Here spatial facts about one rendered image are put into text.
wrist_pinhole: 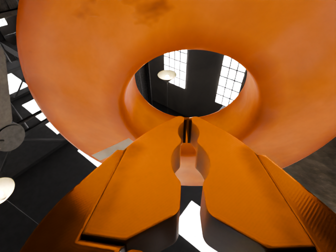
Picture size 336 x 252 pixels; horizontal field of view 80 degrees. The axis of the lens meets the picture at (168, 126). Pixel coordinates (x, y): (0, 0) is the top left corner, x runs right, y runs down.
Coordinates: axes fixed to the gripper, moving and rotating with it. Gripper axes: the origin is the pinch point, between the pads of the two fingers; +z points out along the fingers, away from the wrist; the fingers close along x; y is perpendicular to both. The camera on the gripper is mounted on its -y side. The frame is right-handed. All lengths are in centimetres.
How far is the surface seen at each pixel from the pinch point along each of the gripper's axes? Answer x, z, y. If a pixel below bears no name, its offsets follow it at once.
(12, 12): -239, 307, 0
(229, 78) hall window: 179, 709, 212
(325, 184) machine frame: 31.1, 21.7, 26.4
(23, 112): -790, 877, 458
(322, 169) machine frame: 29.2, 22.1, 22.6
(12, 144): -190, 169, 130
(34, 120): -702, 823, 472
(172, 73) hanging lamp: -21, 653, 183
